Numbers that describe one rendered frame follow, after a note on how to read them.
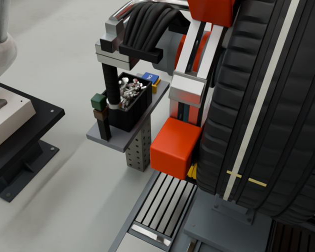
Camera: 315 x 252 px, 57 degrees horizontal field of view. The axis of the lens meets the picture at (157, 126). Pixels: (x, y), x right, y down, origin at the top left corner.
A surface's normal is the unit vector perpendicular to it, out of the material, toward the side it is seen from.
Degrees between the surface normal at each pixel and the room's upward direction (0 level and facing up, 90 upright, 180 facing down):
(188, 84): 45
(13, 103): 1
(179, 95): 90
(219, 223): 0
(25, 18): 0
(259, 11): 39
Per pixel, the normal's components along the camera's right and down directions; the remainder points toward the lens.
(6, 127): 0.89, 0.34
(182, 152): 0.00, -0.67
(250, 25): -0.29, -0.03
